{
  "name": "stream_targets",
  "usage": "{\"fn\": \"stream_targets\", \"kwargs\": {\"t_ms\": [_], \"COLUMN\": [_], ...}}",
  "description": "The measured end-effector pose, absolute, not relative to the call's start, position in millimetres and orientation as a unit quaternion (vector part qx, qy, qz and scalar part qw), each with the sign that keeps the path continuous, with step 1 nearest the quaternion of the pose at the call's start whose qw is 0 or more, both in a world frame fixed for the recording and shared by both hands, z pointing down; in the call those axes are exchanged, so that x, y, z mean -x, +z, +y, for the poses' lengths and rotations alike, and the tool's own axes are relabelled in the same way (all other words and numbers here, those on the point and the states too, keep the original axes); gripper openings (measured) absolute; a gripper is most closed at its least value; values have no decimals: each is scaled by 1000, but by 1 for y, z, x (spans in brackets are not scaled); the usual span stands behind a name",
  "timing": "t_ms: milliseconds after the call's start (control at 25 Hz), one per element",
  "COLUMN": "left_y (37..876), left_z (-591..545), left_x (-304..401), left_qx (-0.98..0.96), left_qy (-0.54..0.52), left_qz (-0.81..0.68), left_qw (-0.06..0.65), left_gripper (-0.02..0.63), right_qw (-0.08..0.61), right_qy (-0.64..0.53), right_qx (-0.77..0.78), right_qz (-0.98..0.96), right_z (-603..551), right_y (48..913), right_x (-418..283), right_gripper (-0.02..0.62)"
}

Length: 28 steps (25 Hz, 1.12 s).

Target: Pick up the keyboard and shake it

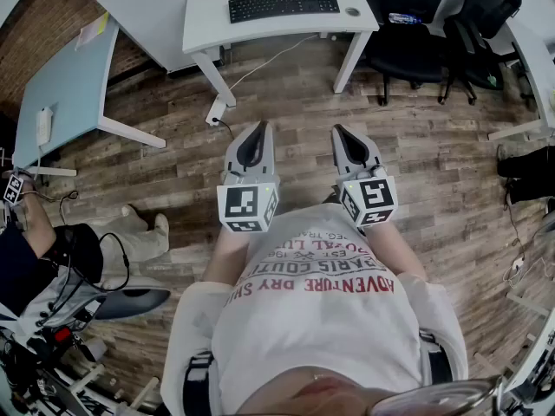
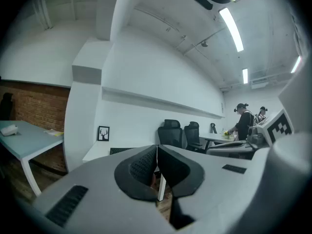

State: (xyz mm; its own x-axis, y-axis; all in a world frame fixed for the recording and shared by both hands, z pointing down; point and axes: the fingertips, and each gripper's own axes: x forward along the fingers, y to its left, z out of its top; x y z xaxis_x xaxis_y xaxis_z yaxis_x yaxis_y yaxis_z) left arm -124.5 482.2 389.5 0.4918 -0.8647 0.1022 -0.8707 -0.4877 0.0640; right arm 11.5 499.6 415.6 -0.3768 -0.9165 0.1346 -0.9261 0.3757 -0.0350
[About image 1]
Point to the grey plastic seat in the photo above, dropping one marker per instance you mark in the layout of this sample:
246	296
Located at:
134	302

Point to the light blue table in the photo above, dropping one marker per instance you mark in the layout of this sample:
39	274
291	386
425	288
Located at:
65	89

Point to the white and yellow paper sheets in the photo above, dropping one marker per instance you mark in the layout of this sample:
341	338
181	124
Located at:
89	33

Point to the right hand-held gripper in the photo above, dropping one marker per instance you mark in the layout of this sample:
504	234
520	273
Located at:
373	197

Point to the long white desk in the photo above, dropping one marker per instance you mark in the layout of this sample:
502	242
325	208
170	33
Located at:
546	72

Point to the white office desk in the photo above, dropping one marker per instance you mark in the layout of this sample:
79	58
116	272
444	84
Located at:
208	24

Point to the person's face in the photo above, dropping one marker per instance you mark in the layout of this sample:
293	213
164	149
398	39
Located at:
329	390

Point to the small white power socket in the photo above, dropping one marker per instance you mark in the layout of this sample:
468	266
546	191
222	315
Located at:
44	126

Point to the black mesh office chair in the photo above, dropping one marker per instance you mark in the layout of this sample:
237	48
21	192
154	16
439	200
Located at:
403	59
494	2

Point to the white power strip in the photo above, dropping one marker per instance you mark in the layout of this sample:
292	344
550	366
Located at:
215	112

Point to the person's left forearm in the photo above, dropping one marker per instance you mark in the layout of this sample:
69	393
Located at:
230	254

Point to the black computer keyboard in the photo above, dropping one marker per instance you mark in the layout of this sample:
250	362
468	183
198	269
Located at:
282	6

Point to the black pouch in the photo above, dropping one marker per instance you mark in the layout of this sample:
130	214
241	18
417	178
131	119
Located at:
80	249

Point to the person's white printed t-shirt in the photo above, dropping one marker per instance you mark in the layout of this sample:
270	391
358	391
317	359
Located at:
325	327

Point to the person's right forearm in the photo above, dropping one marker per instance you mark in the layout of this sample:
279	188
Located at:
390	249

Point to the small white charger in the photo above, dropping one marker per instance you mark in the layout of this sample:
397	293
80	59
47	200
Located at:
518	264

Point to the clear plastic water bottle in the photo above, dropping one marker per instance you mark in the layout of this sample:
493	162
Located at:
403	18

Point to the white desk partition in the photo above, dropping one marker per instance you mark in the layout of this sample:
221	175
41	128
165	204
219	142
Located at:
143	11

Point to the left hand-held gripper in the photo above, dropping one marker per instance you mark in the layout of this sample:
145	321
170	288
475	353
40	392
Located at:
243	206

